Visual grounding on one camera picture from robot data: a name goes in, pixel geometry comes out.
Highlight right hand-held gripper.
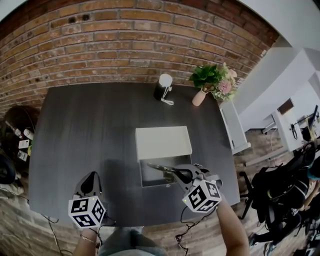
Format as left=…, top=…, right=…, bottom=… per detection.
left=146, top=162, right=223, bottom=213

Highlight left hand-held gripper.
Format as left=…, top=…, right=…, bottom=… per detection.
left=68, top=171, right=106, bottom=229

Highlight white box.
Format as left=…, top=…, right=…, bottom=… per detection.
left=134, top=125, right=193, bottom=189

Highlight person's right forearm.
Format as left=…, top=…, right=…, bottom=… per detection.
left=215, top=196, right=251, bottom=256

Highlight person's left forearm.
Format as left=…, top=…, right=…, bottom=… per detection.
left=72, top=226, right=101, bottom=256

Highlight person's grey trousers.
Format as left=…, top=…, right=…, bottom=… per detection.
left=98, top=226, right=168, bottom=256

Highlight beige ceramic vase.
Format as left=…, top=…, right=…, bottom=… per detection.
left=191, top=87, right=209, bottom=107

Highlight black cylinder speaker white top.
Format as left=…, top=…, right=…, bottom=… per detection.
left=153, top=73, right=175, bottom=106

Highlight clear plastic bottle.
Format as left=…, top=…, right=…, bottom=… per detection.
left=5, top=120, right=24, bottom=140

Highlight round dark wicker side table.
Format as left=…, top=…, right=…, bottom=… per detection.
left=0, top=105, right=42, bottom=176

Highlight green plant with pink flowers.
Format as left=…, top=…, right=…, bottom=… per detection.
left=188, top=62, right=241, bottom=102

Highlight white desk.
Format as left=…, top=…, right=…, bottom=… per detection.
left=262, top=109, right=316, bottom=167

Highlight brown cardboard box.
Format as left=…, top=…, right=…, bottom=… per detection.
left=276, top=98, right=295, bottom=116

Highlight black mesh swivel chair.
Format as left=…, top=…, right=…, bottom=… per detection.
left=238, top=141, right=317, bottom=227

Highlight black monitor on stand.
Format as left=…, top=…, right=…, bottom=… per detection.
left=289, top=104, right=320, bottom=141

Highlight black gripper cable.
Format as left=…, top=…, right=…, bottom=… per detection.
left=174, top=206, right=218, bottom=256
left=96, top=214, right=117, bottom=251

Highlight thin gold bracelet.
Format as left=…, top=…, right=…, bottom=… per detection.
left=79, top=233, right=97, bottom=245

